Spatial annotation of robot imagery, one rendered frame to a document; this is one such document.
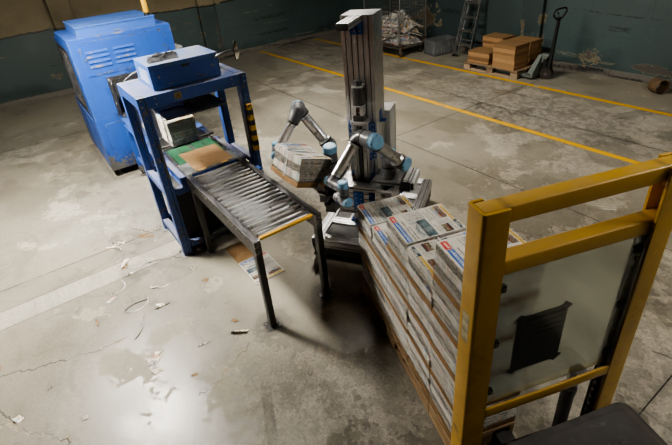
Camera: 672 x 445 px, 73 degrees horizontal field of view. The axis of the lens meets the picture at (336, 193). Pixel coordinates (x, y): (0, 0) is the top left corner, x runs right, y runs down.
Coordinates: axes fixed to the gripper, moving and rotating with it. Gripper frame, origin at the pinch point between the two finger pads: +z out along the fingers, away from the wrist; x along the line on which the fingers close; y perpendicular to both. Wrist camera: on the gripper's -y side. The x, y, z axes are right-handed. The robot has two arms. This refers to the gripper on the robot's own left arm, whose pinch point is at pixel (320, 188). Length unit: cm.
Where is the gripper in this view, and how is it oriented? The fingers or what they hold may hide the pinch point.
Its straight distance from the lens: 343.7
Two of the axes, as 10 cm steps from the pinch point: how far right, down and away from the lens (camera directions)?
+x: -7.8, 0.2, -6.3
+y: 2.1, -9.3, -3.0
